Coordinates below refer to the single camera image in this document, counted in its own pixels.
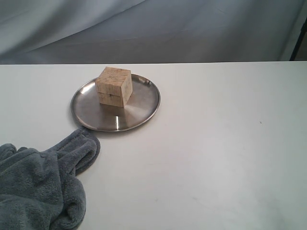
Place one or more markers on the grey backdrop curtain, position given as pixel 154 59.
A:
pixel 147 31

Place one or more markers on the black backdrop stand pole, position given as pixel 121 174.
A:
pixel 299 41

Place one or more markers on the grey-blue fleece towel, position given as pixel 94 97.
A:
pixel 40 190

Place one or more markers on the wooden cube block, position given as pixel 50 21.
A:
pixel 114 86

